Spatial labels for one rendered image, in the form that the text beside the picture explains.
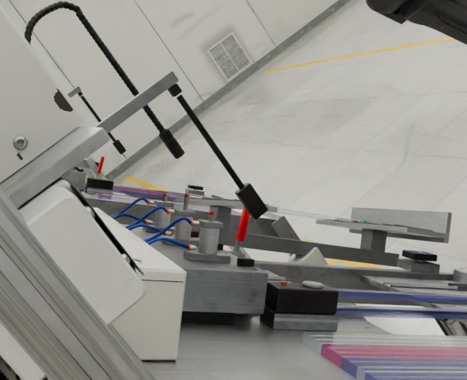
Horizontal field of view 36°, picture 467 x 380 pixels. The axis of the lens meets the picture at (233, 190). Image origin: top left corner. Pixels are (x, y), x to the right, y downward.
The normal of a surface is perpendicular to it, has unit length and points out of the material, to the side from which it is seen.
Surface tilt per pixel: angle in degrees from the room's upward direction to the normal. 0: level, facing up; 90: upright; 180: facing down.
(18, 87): 90
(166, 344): 90
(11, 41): 90
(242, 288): 90
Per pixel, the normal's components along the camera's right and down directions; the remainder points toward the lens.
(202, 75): 0.33, 0.09
